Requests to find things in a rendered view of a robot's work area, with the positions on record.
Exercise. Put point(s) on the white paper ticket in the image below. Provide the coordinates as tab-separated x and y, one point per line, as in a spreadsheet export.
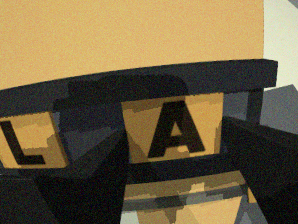
129	217

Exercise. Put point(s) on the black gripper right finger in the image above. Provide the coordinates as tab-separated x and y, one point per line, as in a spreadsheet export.
268	161

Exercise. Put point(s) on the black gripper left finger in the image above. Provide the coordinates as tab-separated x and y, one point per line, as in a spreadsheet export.
90	190

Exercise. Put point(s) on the tan tile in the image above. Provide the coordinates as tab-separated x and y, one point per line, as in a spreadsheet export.
174	127
31	141
250	197

